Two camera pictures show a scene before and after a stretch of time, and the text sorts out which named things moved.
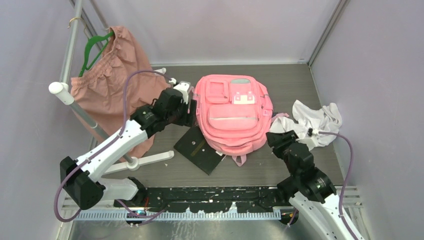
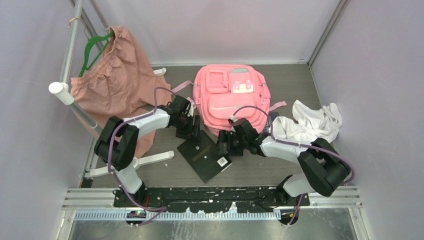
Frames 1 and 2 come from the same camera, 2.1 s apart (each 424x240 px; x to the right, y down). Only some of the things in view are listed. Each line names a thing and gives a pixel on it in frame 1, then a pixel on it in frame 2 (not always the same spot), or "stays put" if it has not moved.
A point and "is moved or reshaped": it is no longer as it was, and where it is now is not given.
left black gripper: (186, 120) → (193, 130)
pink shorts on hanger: (100, 92) stays put
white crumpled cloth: (310, 122) stays put
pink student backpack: (234, 113) is moved or reshaped
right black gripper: (277, 140) → (226, 137)
